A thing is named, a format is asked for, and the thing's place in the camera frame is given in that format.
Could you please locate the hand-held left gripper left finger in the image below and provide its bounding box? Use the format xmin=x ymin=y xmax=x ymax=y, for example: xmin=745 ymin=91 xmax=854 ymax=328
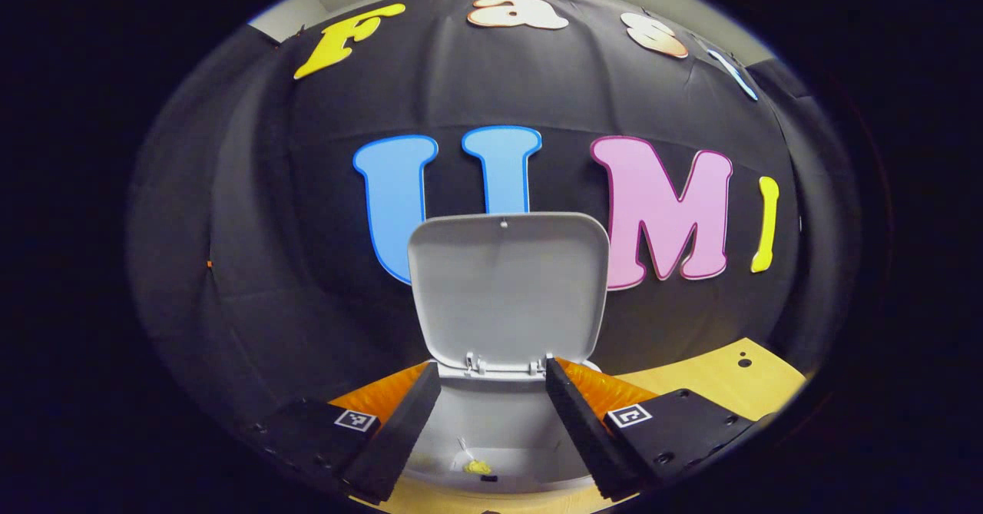
xmin=246 ymin=361 xmax=442 ymax=504

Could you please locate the white desktop garbage bin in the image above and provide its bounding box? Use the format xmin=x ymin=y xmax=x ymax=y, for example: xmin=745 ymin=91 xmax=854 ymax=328
xmin=401 ymin=212 xmax=611 ymax=493

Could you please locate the black backdrop cloth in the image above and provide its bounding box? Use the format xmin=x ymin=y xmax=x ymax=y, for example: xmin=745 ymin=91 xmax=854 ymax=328
xmin=127 ymin=0 xmax=861 ymax=438

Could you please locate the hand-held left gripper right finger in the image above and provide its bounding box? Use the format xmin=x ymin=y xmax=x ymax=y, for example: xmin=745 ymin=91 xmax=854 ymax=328
xmin=544 ymin=356 xmax=772 ymax=502

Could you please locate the wooden desktop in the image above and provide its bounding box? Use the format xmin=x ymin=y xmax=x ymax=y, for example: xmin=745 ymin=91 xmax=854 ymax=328
xmin=349 ymin=337 xmax=809 ymax=514

